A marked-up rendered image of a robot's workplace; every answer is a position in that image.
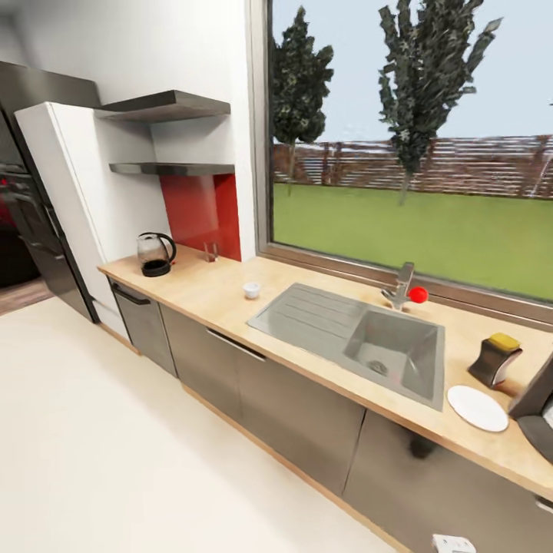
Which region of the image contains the coffee cup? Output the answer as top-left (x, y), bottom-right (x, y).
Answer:
top-left (243, 282), bottom-right (260, 299)

